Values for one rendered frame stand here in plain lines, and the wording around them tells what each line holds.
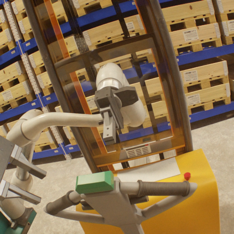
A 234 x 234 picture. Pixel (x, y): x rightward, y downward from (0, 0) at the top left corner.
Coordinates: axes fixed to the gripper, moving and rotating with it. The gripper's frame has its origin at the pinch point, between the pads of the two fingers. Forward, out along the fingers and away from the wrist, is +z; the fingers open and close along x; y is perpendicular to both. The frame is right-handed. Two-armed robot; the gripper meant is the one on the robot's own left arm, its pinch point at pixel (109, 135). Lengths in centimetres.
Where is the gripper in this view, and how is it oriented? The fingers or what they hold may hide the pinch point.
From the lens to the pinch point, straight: 54.2
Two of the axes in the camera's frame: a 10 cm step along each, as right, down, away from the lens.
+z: 0.0, 6.3, -7.8
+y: -9.5, 2.5, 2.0
